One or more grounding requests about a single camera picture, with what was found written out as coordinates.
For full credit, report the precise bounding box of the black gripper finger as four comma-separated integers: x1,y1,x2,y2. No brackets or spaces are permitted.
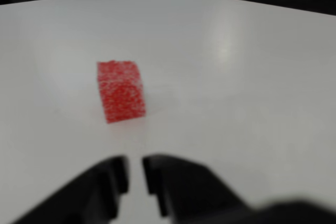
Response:
141,153,253,224
12,155,130,224

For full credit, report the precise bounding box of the red foam cube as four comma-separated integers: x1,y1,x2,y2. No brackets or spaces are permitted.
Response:
96,59,146,125

